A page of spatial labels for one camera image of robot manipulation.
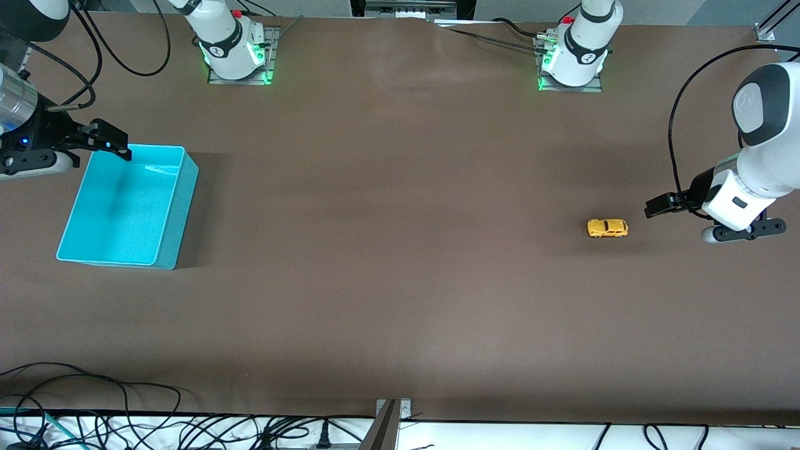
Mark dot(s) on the turquoise plastic bin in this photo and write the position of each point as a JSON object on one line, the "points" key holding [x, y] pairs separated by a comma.
{"points": [[125, 212]]}

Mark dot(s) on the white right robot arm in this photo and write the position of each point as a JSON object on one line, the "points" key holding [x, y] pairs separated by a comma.
{"points": [[225, 44]]}

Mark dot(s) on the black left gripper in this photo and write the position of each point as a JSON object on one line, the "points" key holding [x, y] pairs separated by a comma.
{"points": [[695, 189]]}

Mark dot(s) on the brown table cover mat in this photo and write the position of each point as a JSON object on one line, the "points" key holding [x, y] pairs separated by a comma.
{"points": [[400, 250]]}

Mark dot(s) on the aluminium profile frame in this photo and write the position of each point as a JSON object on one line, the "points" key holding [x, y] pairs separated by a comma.
{"points": [[772, 25]]}

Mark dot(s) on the black metal frame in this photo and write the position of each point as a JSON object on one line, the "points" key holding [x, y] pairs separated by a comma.
{"points": [[465, 9]]}

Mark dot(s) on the grey metal camera mount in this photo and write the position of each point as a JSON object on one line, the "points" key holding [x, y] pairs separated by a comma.
{"points": [[384, 431]]}

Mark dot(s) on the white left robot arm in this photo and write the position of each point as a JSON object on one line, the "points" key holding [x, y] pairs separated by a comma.
{"points": [[765, 162]]}

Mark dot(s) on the grey metal base plate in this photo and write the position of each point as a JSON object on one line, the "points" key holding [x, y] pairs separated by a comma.
{"points": [[594, 88], [214, 77]]}

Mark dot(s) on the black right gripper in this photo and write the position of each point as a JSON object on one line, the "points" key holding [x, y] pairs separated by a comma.
{"points": [[49, 127]]}

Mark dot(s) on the black power plug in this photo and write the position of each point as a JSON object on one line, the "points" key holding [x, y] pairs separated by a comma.
{"points": [[323, 437]]}

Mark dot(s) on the yellow beetle toy car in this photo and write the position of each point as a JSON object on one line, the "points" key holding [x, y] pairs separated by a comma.
{"points": [[607, 228]]}

